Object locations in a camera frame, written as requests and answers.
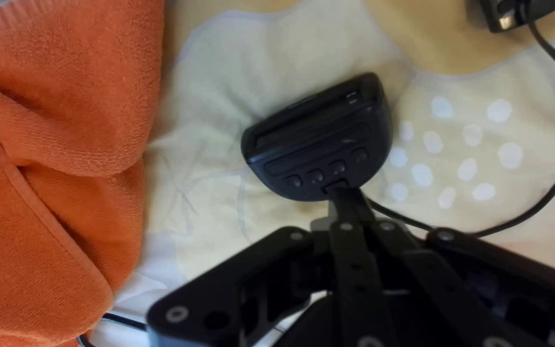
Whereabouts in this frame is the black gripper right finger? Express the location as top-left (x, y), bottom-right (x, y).
top-left (353, 186), bottom-right (555, 347)

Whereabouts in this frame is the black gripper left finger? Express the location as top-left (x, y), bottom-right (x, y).
top-left (145, 184), bottom-right (383, 347)

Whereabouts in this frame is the grey yellow floral duvet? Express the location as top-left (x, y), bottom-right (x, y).
top-left (77, 0), bottom-right (555, 347)

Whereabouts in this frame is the orange cloth garment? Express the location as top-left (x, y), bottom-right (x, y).
top-left (0, 0), bottom-right (168, 347)

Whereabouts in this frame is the black remote control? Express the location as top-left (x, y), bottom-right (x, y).
top-left (468, 0), bottom-right (555, 36)

